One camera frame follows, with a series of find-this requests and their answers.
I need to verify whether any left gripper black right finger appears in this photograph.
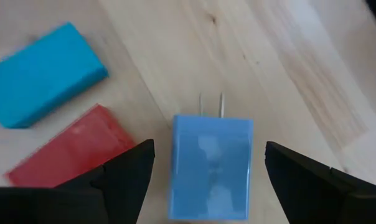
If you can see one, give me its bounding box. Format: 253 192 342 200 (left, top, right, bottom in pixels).
265 141 376 224

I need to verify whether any cyan plastic box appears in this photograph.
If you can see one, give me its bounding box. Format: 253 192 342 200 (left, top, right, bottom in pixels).
0 21 110 129

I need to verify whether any red plastic box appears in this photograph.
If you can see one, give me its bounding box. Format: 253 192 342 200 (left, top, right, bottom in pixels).
4 103 136 189

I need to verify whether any light blue wall charger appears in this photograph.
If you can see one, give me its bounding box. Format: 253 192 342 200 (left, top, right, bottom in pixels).
167 92 254 221

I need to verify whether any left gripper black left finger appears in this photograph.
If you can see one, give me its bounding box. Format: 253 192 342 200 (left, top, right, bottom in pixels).
0 139 156 224

